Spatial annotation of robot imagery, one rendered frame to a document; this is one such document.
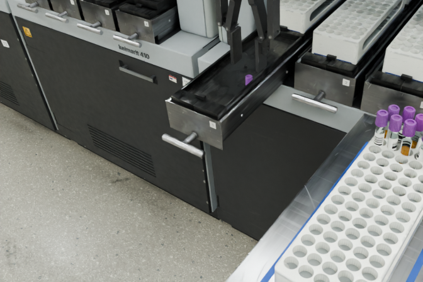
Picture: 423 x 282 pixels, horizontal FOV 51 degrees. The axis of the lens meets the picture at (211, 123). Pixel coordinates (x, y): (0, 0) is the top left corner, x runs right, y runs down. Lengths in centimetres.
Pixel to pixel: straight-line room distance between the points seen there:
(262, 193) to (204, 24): 50
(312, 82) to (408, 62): 20
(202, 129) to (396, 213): 42
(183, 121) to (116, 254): 88
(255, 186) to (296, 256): 78
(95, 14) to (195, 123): 62
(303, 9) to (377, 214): 61
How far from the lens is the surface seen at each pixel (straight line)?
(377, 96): 94
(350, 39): 95
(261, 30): 82
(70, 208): 188
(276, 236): 62
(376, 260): 55
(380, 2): 111
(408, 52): 92
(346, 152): 74
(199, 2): 119
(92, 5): 137
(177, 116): 89
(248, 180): 131
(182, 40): 124
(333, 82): 96
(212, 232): 166
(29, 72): 196
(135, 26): 126
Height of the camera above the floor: 132
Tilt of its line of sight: 39 degrees down
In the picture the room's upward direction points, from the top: 6 degrees counter-clockwise
